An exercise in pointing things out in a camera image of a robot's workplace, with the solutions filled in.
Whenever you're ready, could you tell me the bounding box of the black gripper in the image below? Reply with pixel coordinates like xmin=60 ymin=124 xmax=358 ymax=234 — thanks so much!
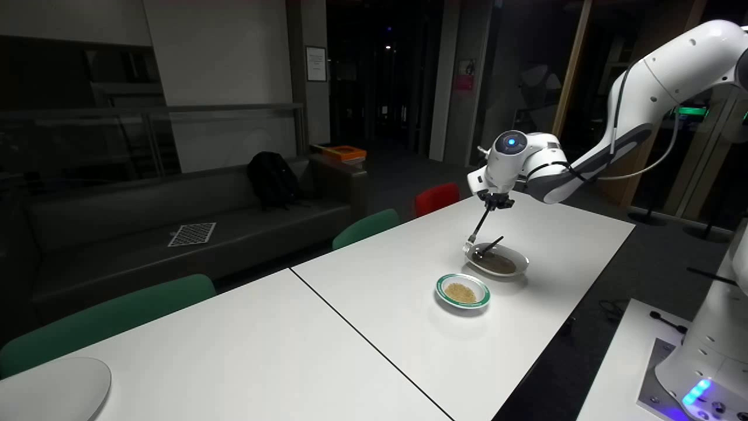
xmin=480 ymin=190 xmax=515 ymax=210

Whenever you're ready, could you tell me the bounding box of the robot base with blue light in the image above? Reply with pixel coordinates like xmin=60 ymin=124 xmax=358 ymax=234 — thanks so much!
xmin=654 ymin=234 xmax=748 ymax=421

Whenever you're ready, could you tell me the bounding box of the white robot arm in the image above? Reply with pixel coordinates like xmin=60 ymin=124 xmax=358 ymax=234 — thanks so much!
xmin=469 ymin=20 xmax=748 ymax=210

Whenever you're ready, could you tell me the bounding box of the white oval bowl with grains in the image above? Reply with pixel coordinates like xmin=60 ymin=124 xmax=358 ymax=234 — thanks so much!
xmin=469 ymin=243 xmax=528 ymax=279

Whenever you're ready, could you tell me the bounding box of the green rimmed round bowl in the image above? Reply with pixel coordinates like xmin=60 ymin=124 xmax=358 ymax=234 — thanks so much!
xmin=435 ymin=273 xmax=492 ymax=311

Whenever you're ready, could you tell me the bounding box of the metal spoon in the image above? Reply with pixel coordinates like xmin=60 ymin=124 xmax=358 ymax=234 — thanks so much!
xmin=471 ymin=236 xmax=506 ymax=258

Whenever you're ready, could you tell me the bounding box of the red chair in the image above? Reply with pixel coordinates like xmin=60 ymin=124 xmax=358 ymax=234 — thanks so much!
xmin=415 ymin=182 xmax=462 ymax=216

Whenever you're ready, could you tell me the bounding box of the green chair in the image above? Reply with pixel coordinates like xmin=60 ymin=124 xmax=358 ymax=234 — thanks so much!
xmin=0 ymin=273 xmax=217 ymax=378
xmin=332 ymin=209 xmax=403 ymax=249

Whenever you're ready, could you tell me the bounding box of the orange lidded bin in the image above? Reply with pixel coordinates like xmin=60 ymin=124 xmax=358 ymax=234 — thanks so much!
xmin=313 ymin=146 xmax=368 ymax=164

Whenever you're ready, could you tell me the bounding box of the black dumbbell shaped tool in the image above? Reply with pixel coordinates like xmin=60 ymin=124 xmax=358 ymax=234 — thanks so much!
xmin=650 ymin=311 xmax=688 ymax=334

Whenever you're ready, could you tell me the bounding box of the black backpack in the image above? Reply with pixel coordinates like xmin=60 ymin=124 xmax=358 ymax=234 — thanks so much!
xmin=249 ymin=153 xmax=302 ymax=209

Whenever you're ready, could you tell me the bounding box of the paper on sofa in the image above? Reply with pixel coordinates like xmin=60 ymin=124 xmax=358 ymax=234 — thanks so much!
xmin=169 ymin=223 xmax=215 ymax=249

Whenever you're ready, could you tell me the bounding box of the dark grey sofa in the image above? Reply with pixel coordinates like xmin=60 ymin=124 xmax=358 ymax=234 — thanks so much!
xmin=0 ymin=157 xmax=368 ymax=318

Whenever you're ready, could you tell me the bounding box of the white plate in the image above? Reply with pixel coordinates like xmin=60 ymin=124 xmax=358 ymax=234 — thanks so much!
xmin=0 ymin=359 xmax=113 ymax=421

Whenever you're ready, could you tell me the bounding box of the framed wall notice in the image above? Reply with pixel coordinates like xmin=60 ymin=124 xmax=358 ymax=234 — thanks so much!
xmin=307 ymin=47 xmax=327 ymax=83

